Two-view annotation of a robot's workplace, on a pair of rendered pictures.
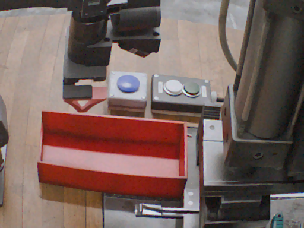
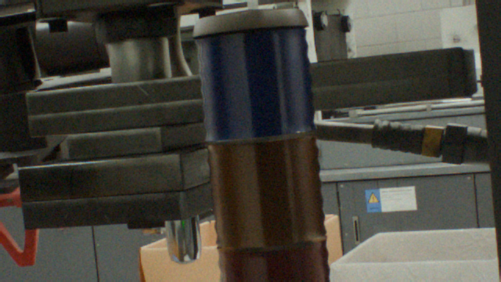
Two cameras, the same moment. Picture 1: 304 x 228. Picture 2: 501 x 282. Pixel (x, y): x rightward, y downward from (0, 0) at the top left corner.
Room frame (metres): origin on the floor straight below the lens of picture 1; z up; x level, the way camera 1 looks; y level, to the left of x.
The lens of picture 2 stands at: (0.05, -0.45, 1.17)
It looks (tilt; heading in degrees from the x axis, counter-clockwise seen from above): 3 degrees down; 25
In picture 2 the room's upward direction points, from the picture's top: 6 degrees counter-clockwise
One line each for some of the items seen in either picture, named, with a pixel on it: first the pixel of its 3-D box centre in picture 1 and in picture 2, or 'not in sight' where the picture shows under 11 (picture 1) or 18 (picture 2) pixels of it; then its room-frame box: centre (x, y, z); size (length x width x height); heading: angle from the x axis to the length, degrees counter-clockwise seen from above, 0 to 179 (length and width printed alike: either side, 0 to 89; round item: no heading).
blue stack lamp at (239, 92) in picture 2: not in sight; (256, 84); (0.35, -0.31, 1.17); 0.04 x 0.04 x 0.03
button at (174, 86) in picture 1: (173, 89); not in sight; (0.93, -0.03, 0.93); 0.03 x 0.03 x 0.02
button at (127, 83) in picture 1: (127, 85); not in sight; (0.92, 0.05, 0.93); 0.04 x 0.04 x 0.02
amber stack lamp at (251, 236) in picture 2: not in sight; (266, 188); (0.35, -0.31, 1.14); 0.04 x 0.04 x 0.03
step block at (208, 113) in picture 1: (208, 135); not in sight; (0.83, -0.10, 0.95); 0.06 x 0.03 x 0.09; 7
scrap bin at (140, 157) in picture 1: (107, 155); not in sight; (0.76, 0.06, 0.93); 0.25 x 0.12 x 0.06; 97
